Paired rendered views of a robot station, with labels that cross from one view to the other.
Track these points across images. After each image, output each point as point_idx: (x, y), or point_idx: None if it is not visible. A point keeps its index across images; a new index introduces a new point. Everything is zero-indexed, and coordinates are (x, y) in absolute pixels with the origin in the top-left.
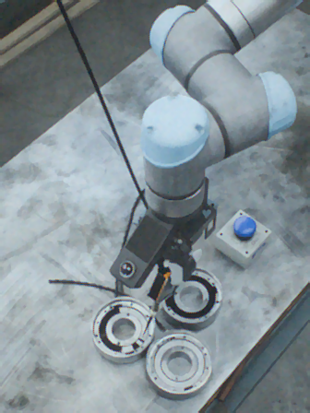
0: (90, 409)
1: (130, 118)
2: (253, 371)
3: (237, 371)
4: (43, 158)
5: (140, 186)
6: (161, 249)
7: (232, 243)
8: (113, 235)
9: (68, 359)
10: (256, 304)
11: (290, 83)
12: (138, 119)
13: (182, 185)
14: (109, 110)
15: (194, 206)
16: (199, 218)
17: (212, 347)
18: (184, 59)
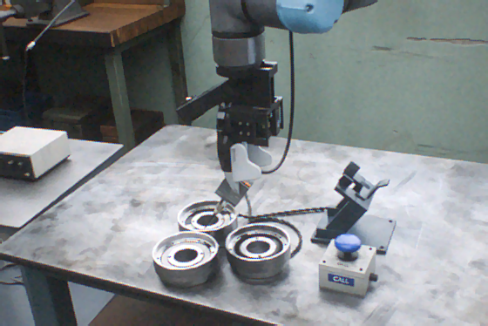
0: (137, 234)
1: (443, 182)
2: None
3: None
4: (357, 157)
5: (369, 206)
6: (207, 98)
7: (328, 250)
8: (305, 205)
9: (177, 213)
10: (281, 304)
11: None
12: (448, 186)
13: (213, 15)
14: (441, 170)
15: (224, 57)
16: (251, 110)
17: (218, 284)
18: None
